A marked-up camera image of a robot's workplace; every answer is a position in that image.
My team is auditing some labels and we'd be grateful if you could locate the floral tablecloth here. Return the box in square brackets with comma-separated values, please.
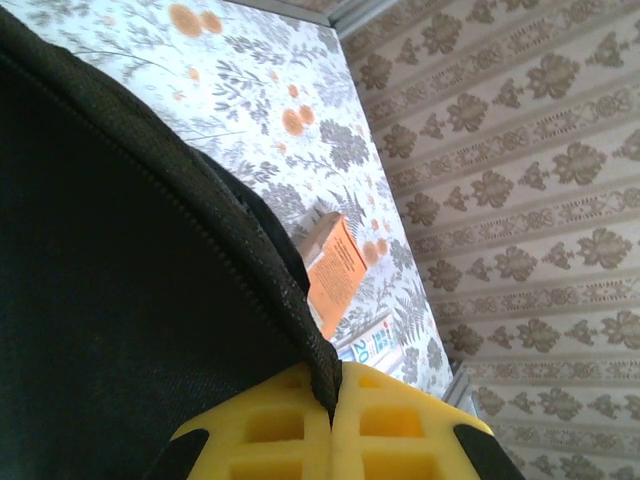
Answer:
[14, 0, 456, 401]

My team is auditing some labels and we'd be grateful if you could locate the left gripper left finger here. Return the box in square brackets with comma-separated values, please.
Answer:
[142, 362, 335, 480]

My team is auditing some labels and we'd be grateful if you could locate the aluminium side rail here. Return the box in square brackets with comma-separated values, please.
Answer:
[442, 362, 484, 419]

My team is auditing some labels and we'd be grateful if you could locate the black backpack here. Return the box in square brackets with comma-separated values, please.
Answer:
[0, 7, 346, 480]

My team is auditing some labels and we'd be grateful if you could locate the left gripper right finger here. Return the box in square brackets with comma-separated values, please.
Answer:
[332, 360, 527, 480]

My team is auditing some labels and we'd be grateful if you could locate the orange book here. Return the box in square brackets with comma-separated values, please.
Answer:
[294, 212, 370, 341]

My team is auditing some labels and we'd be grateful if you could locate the aluminium corner post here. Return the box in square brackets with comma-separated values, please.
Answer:
[327, 0, 389, 41]

